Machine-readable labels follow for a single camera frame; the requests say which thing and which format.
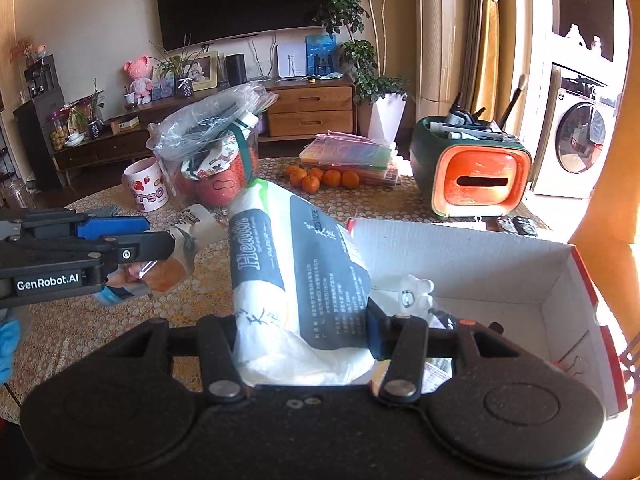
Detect clear snack jar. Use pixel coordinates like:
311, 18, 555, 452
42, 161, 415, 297
48, 112, 68, 152

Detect pink flowers in vase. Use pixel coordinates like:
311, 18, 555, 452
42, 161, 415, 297
10, 36, 37, 68

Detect apple in plain red net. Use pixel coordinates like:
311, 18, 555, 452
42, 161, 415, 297
171, 172, 198, 201

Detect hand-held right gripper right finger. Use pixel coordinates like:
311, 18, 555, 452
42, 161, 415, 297
365, 299, 561, 405

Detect lace covered desktop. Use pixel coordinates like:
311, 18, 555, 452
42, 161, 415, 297
0, 157, 551, 411

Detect black speaker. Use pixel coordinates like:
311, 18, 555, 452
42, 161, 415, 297
225, 53, 247, 86

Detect person's left hand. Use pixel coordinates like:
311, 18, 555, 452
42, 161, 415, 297
0, 317, 23, 386

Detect green orange desk organizer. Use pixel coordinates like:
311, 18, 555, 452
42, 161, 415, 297
409, 115, 532, 220

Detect white tissue pack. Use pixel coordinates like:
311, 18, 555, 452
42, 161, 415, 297
227, 177, 396, 387

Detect clear glass tumbler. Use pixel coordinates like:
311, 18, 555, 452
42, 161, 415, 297
2, 177, 37, 211

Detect black tall cabinet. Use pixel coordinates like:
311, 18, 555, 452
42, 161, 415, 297
13, 55, 66, 192

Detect pink bear figure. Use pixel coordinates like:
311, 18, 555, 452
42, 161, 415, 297
123, 56, 153, 106

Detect white wall shelf unit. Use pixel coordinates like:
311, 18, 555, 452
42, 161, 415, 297
545, 0, 621, 68

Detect white snack pouch orange print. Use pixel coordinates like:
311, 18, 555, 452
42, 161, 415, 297
95, 204, 228, 307

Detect light wooden drawer cabinet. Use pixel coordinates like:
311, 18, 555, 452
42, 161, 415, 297
257, 77, 358, 142

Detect white floor air conditioner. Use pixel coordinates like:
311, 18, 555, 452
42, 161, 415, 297
415, 0, 473, 121

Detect dark wooden television cabinet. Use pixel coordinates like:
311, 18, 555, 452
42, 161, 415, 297
52, 102, 201, 173

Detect grass plant in patterned vase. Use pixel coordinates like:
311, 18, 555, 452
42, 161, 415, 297
150, 35, 208, 99

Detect pink strawberry mug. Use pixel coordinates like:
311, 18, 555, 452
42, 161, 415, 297
121, 156, 168, 212

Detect yellow curtain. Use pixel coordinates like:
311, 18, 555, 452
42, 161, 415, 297
457, 0, 506, 123

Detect cluster of tangerines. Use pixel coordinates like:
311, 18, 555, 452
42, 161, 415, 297
286, 165, 361, 195

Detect photo frame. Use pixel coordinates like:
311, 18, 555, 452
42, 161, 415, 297
190, 51, 219, 92

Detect clear fruit container with bag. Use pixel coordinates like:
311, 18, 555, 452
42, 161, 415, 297
146, 81, 278, 208

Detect flower bouquet in dark vase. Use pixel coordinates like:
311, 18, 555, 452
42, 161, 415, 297
62, 80, 107, 139

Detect red cardboard box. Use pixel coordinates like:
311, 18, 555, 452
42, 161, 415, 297
345, 217, 630, 421

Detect white bear toy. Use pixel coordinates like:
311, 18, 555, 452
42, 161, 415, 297
396, 274, 435, 313

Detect yellow giraffe toy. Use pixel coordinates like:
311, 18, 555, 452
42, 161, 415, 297
567, 0, 640, 321

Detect blue picture board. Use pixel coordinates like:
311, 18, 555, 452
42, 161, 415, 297
305, 35, 337, 77

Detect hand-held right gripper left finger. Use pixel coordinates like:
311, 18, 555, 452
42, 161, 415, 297
107, 313, 248, 405

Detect black television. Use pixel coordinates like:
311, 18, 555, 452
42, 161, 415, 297
154, 0, 337, 53

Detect tall potted plant white pot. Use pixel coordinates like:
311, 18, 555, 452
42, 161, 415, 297
312, 0, 408, 143

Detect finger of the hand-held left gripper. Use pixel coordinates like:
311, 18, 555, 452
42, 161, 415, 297
0, 232, 176, 273
0, 208, 151, 242

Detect white washing machine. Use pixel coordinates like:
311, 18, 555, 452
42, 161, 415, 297
530, 62, 623, 200

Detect stack of colourful folders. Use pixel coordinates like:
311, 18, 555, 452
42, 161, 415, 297
299, 132, 401, 186

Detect apple in marked red net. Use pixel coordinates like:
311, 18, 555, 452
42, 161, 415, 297
195, 172, 247, 208

